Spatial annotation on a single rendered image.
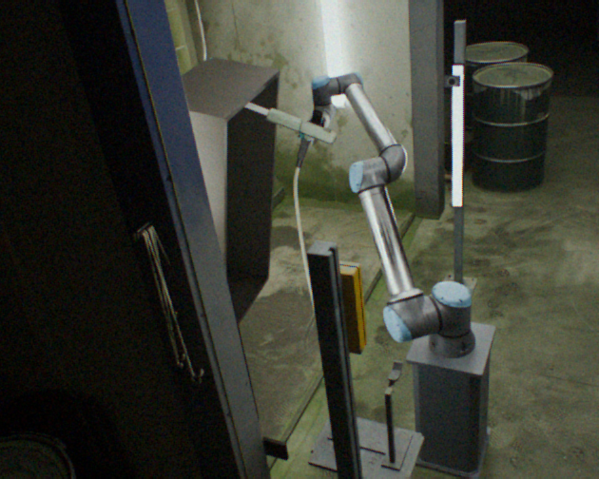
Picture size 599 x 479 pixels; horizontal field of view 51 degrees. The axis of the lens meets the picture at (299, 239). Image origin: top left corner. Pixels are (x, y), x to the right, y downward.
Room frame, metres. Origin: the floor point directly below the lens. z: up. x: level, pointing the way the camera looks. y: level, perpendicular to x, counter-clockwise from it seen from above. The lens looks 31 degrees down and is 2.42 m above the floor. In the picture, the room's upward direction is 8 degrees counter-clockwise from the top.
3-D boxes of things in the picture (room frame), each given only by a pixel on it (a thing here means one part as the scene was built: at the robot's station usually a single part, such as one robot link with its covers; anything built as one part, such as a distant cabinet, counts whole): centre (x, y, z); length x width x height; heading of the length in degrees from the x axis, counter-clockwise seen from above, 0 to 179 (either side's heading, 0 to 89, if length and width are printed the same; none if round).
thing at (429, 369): (1.98, -0.57, 0.32); 0.31 x 0.31 x 0.64; 61
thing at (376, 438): (1.40, -0.12, 0.95); 0.26 x 0.15 x 0.32; 61
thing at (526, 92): (4.52, -1.74, 0.44); 0.59 x 0.58 x 0.89; 166
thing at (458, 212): (3.20, -0.96, 0.82); 0.05 x 0.05 x 1.64; 61
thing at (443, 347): (1.98, -0.57, 0.69); 0.19 x 0.19 x 0.10
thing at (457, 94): (3.17, -0.94, 1.02); 0.06 x 0.02 x 0.83; 61
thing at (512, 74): (4.53, -1.75, 0.86); 0.54 x 0.54 x 0.01
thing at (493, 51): (5.17, -1.82, 0.86); 0.54 x 0.54 x 0.01
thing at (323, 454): (1.38, -0.11, 0.78); 0.31 x 0.23 x 0.01; 61
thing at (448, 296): (1.98, -0.56, 0.83); 0.17 x 0.15 x 0.18; 102
